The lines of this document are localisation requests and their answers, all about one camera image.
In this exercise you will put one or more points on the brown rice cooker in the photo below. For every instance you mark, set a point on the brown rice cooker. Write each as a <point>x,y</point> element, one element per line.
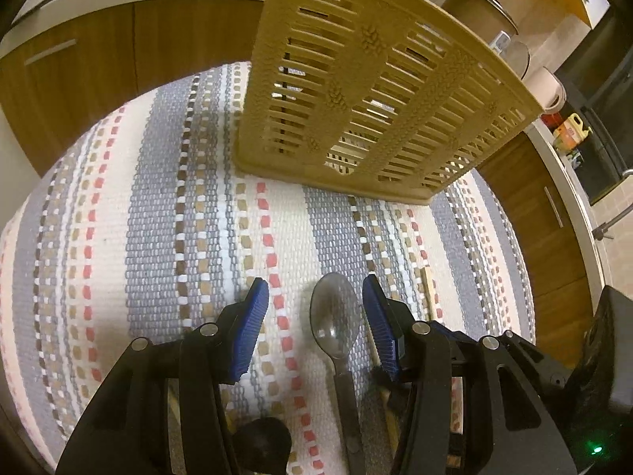
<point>474,15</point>

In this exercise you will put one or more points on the long wooden base cabinet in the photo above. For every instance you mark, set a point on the long wooden base cabinet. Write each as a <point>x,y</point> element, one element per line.
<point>99,84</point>

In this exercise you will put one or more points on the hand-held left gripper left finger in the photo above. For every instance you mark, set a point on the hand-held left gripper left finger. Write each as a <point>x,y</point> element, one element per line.
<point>249,326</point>

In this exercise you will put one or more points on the striped woven mat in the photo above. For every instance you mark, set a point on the striped woven mat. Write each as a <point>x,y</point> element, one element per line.
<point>148,232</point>

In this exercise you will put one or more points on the yellow detergent bottle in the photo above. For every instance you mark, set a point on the yellow detergent bottle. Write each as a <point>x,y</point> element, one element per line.
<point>571,131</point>

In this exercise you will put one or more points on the metal faucet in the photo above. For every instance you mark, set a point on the metal faucet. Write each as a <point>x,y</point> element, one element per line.
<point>613,217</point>

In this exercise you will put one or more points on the white electric kettle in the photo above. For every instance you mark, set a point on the white electric kettle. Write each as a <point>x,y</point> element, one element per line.
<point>544,86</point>

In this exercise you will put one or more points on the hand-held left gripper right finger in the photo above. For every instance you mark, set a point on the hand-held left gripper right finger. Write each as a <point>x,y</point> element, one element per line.
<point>381,326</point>

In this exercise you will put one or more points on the black round utensil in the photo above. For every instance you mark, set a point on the black round utensil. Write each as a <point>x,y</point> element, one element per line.
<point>262,445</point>

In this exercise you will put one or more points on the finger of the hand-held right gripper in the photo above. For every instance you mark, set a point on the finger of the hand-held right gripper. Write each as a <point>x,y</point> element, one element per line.
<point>541,371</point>

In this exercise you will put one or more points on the tan slatted plastic basket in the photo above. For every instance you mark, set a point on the tan slatted plastic basket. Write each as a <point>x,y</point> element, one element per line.
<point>346,94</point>

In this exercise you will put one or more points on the dark window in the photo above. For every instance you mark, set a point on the dark window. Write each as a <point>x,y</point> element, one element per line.
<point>603,84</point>

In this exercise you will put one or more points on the translucent grey spoon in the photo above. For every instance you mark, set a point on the translucent grey spoon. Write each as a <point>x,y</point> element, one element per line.
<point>334,316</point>

